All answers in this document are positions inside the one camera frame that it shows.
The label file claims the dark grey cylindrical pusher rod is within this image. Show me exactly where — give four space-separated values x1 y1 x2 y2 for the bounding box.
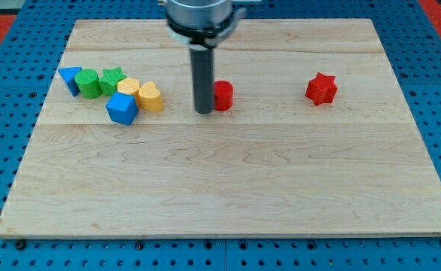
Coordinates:
190 49 214 114

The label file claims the yellow heart block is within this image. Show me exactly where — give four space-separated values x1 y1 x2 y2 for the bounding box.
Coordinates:
138 81 163 112

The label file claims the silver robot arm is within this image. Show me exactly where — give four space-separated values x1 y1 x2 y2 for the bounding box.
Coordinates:
165 0 246 114

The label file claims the yellow hexagon block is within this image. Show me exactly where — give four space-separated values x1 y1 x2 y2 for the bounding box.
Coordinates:
117 77 141 106

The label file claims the green star block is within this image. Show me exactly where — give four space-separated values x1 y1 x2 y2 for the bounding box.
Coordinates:
99 67 126 96

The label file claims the red cylinder block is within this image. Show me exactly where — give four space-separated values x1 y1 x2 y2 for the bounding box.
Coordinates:
214 81 234 111

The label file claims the light wooden board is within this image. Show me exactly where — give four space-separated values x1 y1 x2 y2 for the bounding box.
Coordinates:
0 19 441 239

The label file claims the green cylinder block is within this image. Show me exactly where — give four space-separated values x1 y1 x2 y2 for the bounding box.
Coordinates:
74 69 102 99

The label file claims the red star block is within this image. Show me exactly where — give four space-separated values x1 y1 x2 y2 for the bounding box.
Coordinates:
305 72 337 106

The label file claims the blue triangle block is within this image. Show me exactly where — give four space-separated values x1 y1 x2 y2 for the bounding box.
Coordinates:
58 66 82 96

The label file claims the blue cube block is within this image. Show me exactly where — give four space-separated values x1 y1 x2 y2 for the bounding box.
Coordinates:
105 92 138 125

